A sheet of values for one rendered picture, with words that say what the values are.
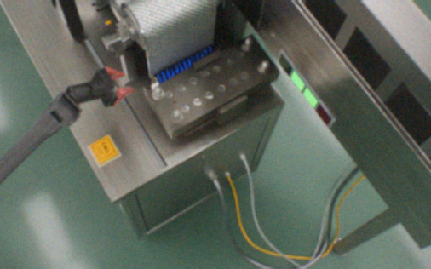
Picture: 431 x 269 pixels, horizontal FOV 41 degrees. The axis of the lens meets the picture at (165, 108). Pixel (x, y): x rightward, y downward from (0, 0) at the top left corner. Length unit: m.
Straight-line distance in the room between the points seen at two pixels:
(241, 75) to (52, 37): 0.69
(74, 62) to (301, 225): 1.35
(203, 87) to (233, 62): 0.13
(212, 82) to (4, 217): 1.41
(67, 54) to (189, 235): 1.10
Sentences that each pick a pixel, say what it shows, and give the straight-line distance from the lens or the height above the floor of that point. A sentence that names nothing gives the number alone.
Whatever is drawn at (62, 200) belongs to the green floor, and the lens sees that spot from 2.77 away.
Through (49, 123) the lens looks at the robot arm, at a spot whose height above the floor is 1.21.
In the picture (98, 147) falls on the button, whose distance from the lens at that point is 1.83.
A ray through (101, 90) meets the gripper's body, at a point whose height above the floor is 1.15.
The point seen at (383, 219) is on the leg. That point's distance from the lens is 2.12.
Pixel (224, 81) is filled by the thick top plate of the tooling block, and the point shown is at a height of 1.03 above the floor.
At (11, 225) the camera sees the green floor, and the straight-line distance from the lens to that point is 2.80.
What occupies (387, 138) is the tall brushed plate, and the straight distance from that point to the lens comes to 1.42.
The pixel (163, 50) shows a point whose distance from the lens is 1.69.
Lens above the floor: 2.64
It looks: 67 degrees down
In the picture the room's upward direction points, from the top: 4 degrees counter-clockwise
